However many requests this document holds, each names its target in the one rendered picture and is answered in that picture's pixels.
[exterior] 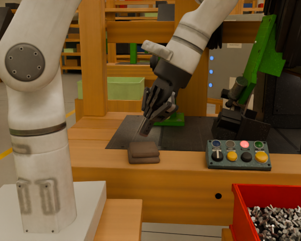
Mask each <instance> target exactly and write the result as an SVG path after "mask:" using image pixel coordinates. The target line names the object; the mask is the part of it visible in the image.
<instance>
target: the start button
mask: <svg viewBox="0 0 301 241"><path fill-rule="evenodd" d="M255 159H256V160H257V161H258V162H261V163H264V162H266V161H267V159H268V155H267V154H266V153H265V152H257V153H256V155H255Z"/></svg>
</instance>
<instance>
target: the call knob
mask: <svg viewBox="0 0 301 241"><path fill-rule="evenodd" d="M212 158H213V159H214V160H216V161H220V160H222V158H223V154H222V153H221V152H220V151H214V152H213V154H212Z"/></svg>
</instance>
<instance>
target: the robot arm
mask: <svg viewBox="0 0 301 241"><path fill-rule="evenodd" d="M81 1H82V0H22V1H21V3H20V5H19V7H18V9H17V11H16V13H15V15H14V17H13V19H12V21H11V22H10V24H9V26H8V28H7V30H6V32H5V33H4V35H3V37H2V39H1V40H0V78H1V80H2V81H3V82H4V83H5V84H6V89H7V96H8V126H9V131H10V136H11V144H12V151H13V157H14V163H15V169H16V175H17V182H16V188H17V194H18V200H19V206H20V212H21V220H22V226H23V232H24V233H48V234H58V233H59V231H60V230H62V229H64V228H65V227H67V226H69V225H70V224H72V223H73V222H74V221H75V219H76V217H77V211H76V203H75V192H74V184H73V176H72V168H71V159H70V151H69V142H68V134H67V125H66V116H65V101H64V94H63V85H62V76H61V68H60V56H61V52H62V49H63V46H64V43H65V39H66V36H67V32H68V29H69V26H70V24H71V21H72V18H73V16H74V14H75V11H76V10H77V8H78V6H79V4H80V3H81ZM195 1H196V2H197V3H198V4H200V6H199V7H198V8H197V9H196V10H194V11H191V12H188V13H186V14H185V15H184V16H183V17H182V18H181V20H180V22H179V24H178V26H177V28H176V30H175V32H174V34H173V37H172V38H171V40H170V41H169V42H168V44H167V45H166V47H165V46H163V45H160V44H157V43H154V42H151V41H148V40H145V41H144V42H143V45H142V47H141V48H142V49H143V50H145V51H147V52H149V53H151V54H154V55H156V56H158V57H160V59H159V61H158V63H157V65H156V67H155V69H154V71H153V72H154V74H155V75H156V76H158V77H157V79H156V80H155V81H154V82H153V85H152V87H150V88H149V87H145V89H144V93H143V101H142V107H141V110H142V111H144V113H143V116H144V117H143V119H142V121H141V123H140V125H139V127H138V129H137V133H138V134H139V135H141V136H143V137H147V136H148V134H149V133H150V131H151V129H152V127H153V125H154V123H155V122H160V123H162V122H163V121H164V120H166V119H167V118H168V117H170V116H171V115H172V114H174V113H175V112H176V111H177V110H178V108H179V106H178V105H176V104H175V99H176V97H177V95H178V91H179V89H180V88H182V89H184V88H186V87H187V85H188V83H189V81H190V79H191V77H192V75H193V73H194V71H195V69H196V67H197V65H198V63H199V61H200V58H201V56H202V53H203V51H204V49H205V47H206V45H207V43H208V42H209V40H210V37H211V35H212V33H213V32H214V31H215V30H216V29H217V28H218V27H219V26H220V25H221V23H222V22H223V21H224V20H225V19H226V17H227V16H228V15H229V14H230V13H231V11H232V10H233V9H234V7H235V6H236V5H237V3H238V1H239V0H195Z"/></svg>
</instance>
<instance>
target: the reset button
mask: <svg viewBox="0 0 301 241"><path fill-rule="evenodd" d="M227 158H228V159H229V160H230V161H234V160H236V159H237V154H236V153H235V152H229V153H228V154H227Z"/></svg>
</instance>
